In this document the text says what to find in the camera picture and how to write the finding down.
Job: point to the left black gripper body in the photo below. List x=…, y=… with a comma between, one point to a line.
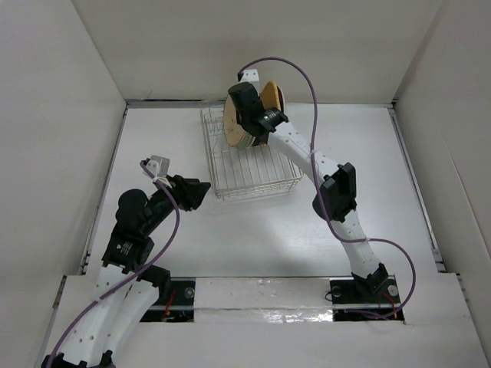
x=164, y=199

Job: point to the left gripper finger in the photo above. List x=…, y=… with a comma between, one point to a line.
x=187, y=183
x=194, y=198

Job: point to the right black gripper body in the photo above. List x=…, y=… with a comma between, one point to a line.
x=243, y=120

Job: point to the light green flower plate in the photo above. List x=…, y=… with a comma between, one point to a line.
x=245, y=141

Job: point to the woven bamboo square tray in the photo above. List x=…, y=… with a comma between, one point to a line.
x=271, y=96

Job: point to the beige bird pattern plate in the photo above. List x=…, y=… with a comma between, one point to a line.
x=231, y=128

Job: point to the red teal flower plate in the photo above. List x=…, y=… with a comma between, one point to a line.
x=281, y=98

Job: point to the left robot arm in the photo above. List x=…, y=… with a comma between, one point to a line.
x=129, y=282

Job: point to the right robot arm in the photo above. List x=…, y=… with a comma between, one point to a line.
x=335, y=200

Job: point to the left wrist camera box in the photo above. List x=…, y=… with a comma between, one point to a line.
x=156, y=167

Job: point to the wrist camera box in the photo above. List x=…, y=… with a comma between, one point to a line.
x=251, y=76
x=156, y=167

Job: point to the metal wire dish rack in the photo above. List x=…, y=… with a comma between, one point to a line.
x=243, y=173

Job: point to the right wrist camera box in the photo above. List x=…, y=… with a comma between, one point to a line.
x=251, y=76

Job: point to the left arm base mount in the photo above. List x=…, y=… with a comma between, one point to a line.
x=176, y=306

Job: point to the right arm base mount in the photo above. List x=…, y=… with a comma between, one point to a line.
x=349, y=305

